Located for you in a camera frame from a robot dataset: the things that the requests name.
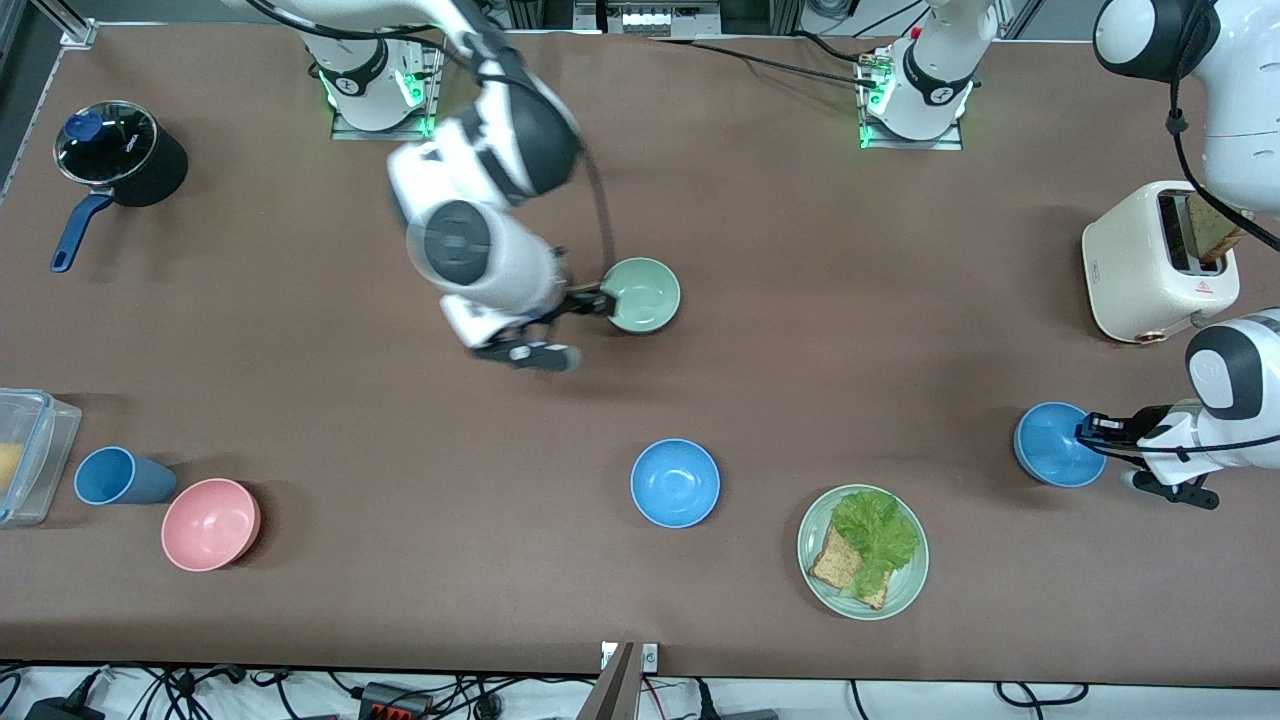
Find blue bowl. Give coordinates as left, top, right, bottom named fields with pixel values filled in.
left=1014, top=402, right=1108, bottom=489
left=630, top=438, right=721, bottom=529

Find green bowl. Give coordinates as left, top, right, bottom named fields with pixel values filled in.
left=603, top=257, right=682, bottom=335

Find pink bowl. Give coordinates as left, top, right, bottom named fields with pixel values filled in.
left=161, top=478, right=263, bottom=573

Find cream white toaster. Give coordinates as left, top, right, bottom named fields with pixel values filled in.
left=1082, top=180, right=1242, bottom=345

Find brown toast slice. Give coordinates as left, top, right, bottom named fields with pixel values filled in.
left=1185, top=192, right=1253, bottom=267

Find pale green plate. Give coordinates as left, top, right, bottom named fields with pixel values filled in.
left=797, top=484, right=930, bottom=621

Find green lettuce leaf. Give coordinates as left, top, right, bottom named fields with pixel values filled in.
left=832, top=489, right=921, bottom=601

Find grey control box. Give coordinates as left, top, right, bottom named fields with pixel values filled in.
left=573, top=0, right=723, bottom=39

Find seeded brown bread slice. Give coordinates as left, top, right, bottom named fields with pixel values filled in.
left=808, top=525, right=891, bottom=611

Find black orange power strip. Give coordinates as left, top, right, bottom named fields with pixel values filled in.
left=358, top=682, right=433, bottom=720

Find blue plastic cup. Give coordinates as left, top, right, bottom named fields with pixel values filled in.
left=74, top=446, right=179, bottom=507

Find glass pot lid blue knob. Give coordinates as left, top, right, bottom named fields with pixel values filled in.
left=54, top=101, right=159, bottom=187

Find clear plastic storage container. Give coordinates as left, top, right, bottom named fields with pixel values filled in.
left=0, top=388, right=84, bottom=529

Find clear lid with blue seal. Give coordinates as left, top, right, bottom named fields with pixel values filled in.
left=0, top=388, right=53, bottom=523

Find black power adapter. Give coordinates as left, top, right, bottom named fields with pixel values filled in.
left=24, top=697, right=107, bottom=720

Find black cable on table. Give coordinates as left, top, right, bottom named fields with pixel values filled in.
left=648, top=36, right=887, bottom=91

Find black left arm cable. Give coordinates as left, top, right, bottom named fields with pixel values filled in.
left=1164, top=0, right=1280, bottom=253

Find black pot with blue handle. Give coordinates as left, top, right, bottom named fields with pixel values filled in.
left=50, top=100, right=190, bottom=274

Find aluminium frame profile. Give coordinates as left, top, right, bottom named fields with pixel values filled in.
left=28, top=0, right=98, bottom=48

